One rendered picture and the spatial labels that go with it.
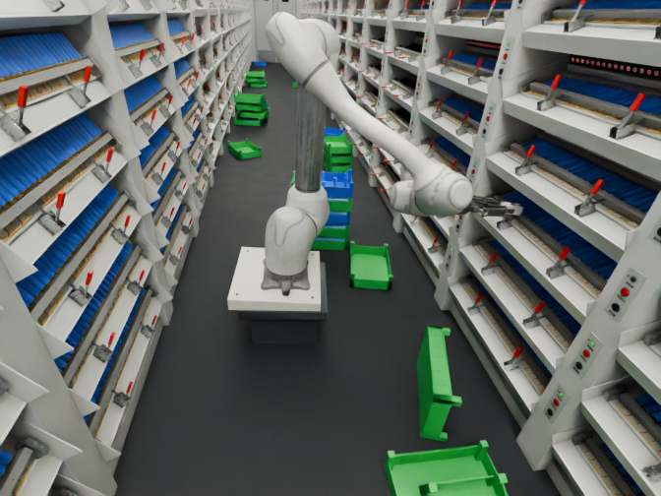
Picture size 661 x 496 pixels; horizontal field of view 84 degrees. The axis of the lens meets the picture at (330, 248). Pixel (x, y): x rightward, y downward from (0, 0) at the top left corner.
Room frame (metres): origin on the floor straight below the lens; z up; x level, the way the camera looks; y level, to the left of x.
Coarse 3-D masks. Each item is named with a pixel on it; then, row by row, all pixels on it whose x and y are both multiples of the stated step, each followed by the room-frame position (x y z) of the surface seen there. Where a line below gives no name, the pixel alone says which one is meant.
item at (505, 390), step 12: (408, 228) 1.94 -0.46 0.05; (408, 240) 1.87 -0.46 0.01; (420, 252) 1.69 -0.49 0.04; (432, 276) 1.51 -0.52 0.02; (456, 312) 1.23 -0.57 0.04; (468, 324) 1.15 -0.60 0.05; (468, 336) 1.11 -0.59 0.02; (480, 348) 1.02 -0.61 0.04; (480, 360) 1.00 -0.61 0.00; (492, 360) 0.96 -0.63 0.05; (492, 372) 0.92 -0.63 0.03; (504, 384) 0.85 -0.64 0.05; (504, 396) 0.83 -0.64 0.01; (516, 408) 0.77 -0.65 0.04; (516, 420) 0.75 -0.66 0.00; (552, 468) 0.58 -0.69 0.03; (564, 480) 0.54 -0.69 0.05; (564, 492) 0.53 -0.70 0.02; (576, 492) 0.51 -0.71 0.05
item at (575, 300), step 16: (480, 192) 1.28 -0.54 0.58; (496, 192) 1.28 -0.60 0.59; (512, 192) 1.29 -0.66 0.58; (496, 224) 1.13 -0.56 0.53; (512, 240) 1.03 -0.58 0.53; (528, 256) 0.94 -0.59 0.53; (544, 256) 0.92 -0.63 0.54; (544, 272) 0.86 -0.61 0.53; (576, 272) 0.83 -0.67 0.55; (560, 288) 0.79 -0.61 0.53; (576, 288) 0.78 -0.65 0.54; (592, 288) 0.76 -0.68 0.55; (576, 304) 0.73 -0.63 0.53; (592, 304) 0.68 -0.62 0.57; (576, 320) 0.72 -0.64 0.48
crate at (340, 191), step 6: (330, 174) 1.92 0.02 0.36; (336, 174) 1.92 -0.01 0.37; (342, 174) 1.92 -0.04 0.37; (348, 174) 1.91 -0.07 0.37; (294, 180) 1.72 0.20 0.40; (330, 180) 1.92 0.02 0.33; (342, 180) 1.92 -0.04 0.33; (348, 180) 1.91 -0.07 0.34; (324, 186) 1.72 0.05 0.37; (330, 186) 1.85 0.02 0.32; (336, 186) 1.85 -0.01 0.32; (342, 186) 1.86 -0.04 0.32; (348, 186) 1.87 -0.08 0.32; (330, 192) 1.72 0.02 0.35; (336, 192) 1.73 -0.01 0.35; (342, 192) 1.73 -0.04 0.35; (348, 192) 1.73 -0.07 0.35
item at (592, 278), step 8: (496, 200) 1.25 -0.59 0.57; (504, 200) 1.22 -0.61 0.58; (512, 216) 1.14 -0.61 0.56; (520, 216) 1.11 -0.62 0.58; (528, 224) 1.05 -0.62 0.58; (536, 232) 1.01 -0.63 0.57; (544, 232) 1.00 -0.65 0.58; (544, 240) 0.97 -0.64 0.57; (552, 240) 0.95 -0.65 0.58; (552, 248) 0.93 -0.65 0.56; (560, 248) 0.91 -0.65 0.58; (568, 256) 0.87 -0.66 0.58; (576, 264) 0.84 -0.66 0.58; (584, 264) 0.83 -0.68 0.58; (584, 272) 0.80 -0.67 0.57; (592, 272) 0.80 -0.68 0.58; (592, 280) 0.78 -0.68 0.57; (600, 280) 0.76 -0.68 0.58; (600, 288) 0.75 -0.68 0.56
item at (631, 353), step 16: (624, 336) 0.59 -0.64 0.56; (640, 336) 0.59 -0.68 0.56; (656, 336) 0.58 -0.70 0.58; (624, 352) 0.57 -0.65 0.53; (640, 352) 0.57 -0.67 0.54; (656, 352) 0.56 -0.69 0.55; (640, 368) 0.53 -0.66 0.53; (656, 368) 0.53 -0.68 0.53; (640, 384) 0.52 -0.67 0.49; (656, 384) 0.49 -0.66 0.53; (656, 400) 0.49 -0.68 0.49
